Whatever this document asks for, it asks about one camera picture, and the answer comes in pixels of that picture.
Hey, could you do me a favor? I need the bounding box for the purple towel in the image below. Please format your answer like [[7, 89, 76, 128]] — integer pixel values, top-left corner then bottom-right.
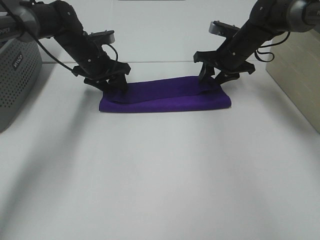
[[99, 76, 232, 113]]

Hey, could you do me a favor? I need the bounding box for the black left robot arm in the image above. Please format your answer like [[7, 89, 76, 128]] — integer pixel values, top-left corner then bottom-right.
[[0, 0, 131, 93]]

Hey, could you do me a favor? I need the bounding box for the beige storage box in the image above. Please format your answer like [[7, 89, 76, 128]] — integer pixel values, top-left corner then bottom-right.
[[266, 29, 320, 132]]

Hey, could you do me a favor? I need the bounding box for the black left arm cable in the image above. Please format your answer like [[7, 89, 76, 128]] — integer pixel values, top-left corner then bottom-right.
[[3, 0, 120, 73]]

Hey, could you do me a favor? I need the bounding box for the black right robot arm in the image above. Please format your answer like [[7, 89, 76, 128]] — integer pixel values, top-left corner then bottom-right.
[[193, 0, 320, 85]]

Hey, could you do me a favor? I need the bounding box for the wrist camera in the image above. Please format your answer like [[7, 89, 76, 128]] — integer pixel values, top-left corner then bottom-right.
[[208, 21, 240, 38], [88, 30, 115, 45]]

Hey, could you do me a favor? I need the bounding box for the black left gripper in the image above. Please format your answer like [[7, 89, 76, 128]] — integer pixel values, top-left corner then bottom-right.
[[54, 32, 131, 94]]

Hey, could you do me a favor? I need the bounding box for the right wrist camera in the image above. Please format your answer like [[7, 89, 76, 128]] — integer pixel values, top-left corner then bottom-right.
[[208, 21, 240, 38]]

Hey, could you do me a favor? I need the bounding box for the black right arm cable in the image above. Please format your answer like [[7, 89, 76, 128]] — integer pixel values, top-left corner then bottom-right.
[[254, 31, 291, 63]]

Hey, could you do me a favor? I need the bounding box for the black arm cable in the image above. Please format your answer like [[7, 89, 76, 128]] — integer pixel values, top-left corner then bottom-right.
[[3, 0, 120, 73], [254, 31, 291, 63]]

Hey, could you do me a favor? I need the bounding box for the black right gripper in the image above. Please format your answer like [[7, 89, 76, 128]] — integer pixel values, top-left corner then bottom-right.
[[193, 21, 275, 85]]

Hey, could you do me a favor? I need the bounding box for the grey perforated plastic basket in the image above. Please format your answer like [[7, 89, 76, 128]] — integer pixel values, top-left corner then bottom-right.
[[0, 9, 43, 133]]

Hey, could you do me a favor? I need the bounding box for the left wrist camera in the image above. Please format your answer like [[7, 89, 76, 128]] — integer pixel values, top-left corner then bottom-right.
[[88, 30, 115, 45]]

